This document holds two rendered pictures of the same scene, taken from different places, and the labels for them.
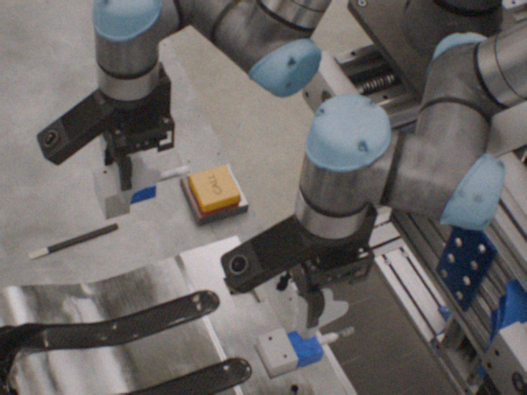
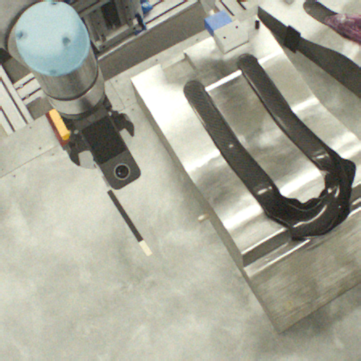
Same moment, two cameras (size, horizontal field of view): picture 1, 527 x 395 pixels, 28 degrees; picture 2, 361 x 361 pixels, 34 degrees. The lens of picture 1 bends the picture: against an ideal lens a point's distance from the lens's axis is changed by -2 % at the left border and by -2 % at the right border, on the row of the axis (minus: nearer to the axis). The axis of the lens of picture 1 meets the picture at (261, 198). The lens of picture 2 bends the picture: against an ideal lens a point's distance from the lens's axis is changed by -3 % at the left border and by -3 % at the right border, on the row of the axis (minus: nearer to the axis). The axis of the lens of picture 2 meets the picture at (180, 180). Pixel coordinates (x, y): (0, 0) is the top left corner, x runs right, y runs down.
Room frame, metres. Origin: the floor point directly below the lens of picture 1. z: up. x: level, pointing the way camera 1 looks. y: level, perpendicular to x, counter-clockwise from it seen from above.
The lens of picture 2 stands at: (0.65, 0.54, 1.83)
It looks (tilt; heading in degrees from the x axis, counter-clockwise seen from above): 71 degrees down; 282
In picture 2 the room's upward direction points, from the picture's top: 12 degrees counter-clockwise
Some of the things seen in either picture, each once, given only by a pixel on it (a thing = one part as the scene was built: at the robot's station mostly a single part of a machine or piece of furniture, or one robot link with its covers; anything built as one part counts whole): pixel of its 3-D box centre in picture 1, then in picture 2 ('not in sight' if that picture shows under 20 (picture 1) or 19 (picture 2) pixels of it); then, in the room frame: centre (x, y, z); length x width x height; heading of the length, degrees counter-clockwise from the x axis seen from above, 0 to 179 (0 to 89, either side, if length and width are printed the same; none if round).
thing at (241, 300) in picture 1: (244, 295); (178, 71); (0.73, 0.00, 0.87); 0.05 x 0.05 x 0.04; 31
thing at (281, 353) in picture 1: (309, 345); (217, 22); (0.66, -0.09, 0.89); 0.13 x 0.05 x 0.05; 121
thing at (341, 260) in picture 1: (327, 240); not in sight; (0.66, -0.08, 1.15); 0.09 x 0.08 x 0.12; 121
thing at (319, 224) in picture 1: (330, 198); not in sight; (0.65, -0.07, 1.23); 0.08 x 0.08 x 0.05
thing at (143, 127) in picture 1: (133, 110); (83, 105); (0.84, 0.18, 1.09); 0.09 x 0.08 x 0.12; 121
